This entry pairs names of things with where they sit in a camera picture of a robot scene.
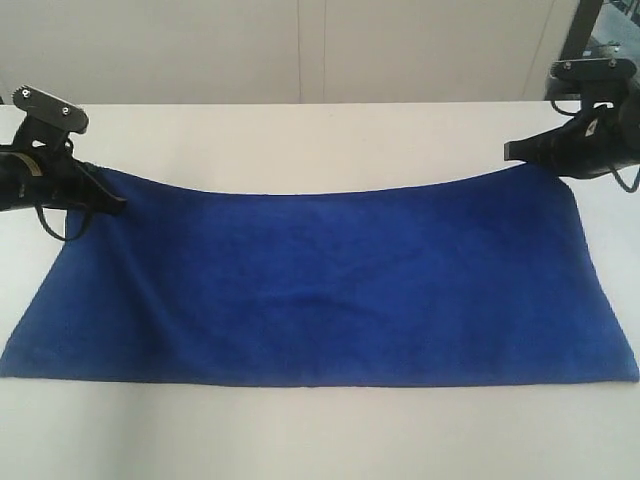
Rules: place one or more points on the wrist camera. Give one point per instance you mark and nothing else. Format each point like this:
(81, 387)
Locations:
(592, 81)
(48, 119)

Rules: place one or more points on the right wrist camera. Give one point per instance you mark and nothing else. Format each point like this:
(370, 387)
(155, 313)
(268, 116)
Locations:
(592, 81)

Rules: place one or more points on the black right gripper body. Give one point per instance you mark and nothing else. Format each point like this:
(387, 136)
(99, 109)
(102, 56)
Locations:
(596, 143)

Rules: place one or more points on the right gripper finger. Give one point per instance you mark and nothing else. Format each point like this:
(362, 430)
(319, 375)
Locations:
(545, 149)

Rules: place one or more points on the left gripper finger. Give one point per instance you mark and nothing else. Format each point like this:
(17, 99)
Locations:
(92, 190)

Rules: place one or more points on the blue towel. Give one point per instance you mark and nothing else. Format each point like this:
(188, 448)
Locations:
(478, 282)

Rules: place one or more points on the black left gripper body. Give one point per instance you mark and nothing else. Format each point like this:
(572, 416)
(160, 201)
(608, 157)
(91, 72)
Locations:
(39, 177)

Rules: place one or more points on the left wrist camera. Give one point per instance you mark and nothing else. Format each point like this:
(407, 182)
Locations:
(48, 119)

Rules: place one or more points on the black window frame post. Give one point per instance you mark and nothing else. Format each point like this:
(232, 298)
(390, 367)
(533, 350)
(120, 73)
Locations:
(580, 29)

